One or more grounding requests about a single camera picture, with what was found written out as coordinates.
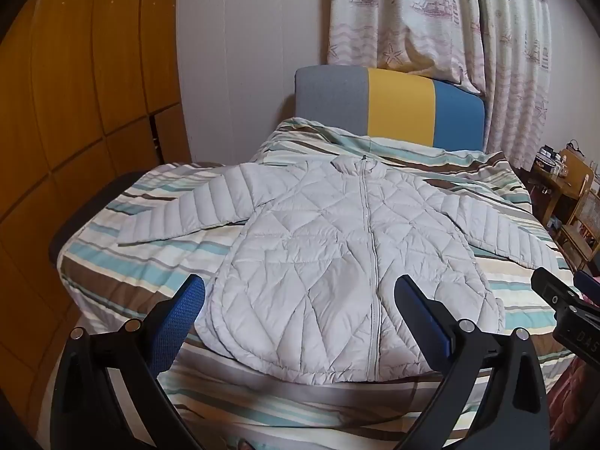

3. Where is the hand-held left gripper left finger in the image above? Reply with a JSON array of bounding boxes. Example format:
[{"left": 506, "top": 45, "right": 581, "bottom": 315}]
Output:
[{"left": 49, "top": 273, "right": 207, "bottom": 450}]

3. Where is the light grey quilted jacket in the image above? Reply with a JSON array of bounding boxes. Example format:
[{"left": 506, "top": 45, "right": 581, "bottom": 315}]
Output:
[{"left": 116, "top": 157, "right": 570, "bottom": 386}]

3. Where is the wooden wardrobe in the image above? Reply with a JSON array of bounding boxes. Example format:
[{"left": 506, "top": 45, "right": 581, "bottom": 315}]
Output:
[{"left": 0, "top": 0, "right": 194, "bottom": 387}]

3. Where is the wooden rattan chair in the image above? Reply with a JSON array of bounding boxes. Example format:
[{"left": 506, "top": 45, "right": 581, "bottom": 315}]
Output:
[{"left": 557, "top": 173, "right": 600, "bottom": 266}]

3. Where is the striped blanket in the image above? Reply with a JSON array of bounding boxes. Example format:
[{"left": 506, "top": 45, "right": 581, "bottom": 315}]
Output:
[{"left": 56, "top": 117, "right": 587, "bottom": 450}]

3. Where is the white ship print curtain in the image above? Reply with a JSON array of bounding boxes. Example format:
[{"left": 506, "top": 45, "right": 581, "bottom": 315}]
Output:
[{"left": 325, "top": 0, "right": 554, "bottom": 175}]

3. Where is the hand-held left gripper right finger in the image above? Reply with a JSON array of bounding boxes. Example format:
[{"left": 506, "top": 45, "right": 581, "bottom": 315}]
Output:
[{"left": 394, "top": 274, "right": 550, "bottom": 450}]

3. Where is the dark bed frame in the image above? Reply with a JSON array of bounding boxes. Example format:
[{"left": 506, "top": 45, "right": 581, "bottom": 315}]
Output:
[{"left": 49, "top": 171, "right": 152, "bottom": 260}]

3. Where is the wooden desk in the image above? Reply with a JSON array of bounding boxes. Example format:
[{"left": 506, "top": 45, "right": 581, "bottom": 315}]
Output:
[{"left": 529, "top": 143, "right": 592, "bottom": 227}]

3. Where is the pink patterned cloth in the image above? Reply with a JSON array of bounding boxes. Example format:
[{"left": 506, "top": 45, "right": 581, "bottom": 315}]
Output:
[{"left": 546, "top": 358, "right": 600, "bottom": 450}]

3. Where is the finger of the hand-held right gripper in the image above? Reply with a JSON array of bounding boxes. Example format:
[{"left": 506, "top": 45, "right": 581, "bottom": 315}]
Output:
[
  {"left": 531, "top": 267, "right": 586, "bottom": 312},
  {"left": 573, "top": 269, "right": 600, "bottom": 302}
]

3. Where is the grey yellow blue headboard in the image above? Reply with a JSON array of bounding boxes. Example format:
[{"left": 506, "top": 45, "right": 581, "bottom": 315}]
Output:
[{"left": 294, "top": 66, "right": 486, "bottom": 152}]

